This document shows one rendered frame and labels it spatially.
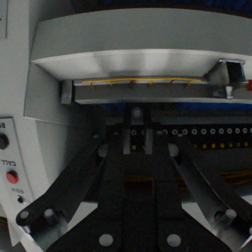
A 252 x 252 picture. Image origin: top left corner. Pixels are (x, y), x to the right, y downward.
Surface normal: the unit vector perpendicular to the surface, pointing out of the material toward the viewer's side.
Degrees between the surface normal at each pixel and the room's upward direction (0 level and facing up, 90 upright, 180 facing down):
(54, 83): 90
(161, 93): 109
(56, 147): 90
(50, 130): 90
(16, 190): 90
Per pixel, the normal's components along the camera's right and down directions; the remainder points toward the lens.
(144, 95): -0.07, -0.08
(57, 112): 1.00, -0.01
